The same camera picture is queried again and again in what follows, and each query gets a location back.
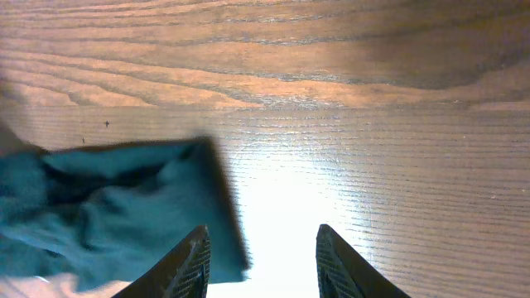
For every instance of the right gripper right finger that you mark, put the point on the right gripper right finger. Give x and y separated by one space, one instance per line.
344 273

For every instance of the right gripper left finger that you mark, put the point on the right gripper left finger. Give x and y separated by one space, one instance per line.
183 273

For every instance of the dark navy t-shirt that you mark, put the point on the dark navy t-shirt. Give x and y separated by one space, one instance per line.
110 214

